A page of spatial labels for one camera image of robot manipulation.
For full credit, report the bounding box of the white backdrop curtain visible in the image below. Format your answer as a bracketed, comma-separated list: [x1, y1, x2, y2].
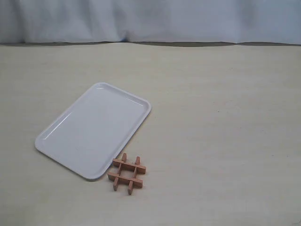
[0, 0, 301, 44]

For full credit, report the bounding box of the white plastic tray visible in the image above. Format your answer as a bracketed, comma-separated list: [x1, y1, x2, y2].
[34, 82, 151, 180]

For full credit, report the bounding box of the wooden notched bar piece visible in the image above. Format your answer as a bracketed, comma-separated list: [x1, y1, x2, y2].
[113, 153, 128, 191]
[112, 159, 146, 174]
[127, 156, 143, 195]
[108, 172, 143, 188]

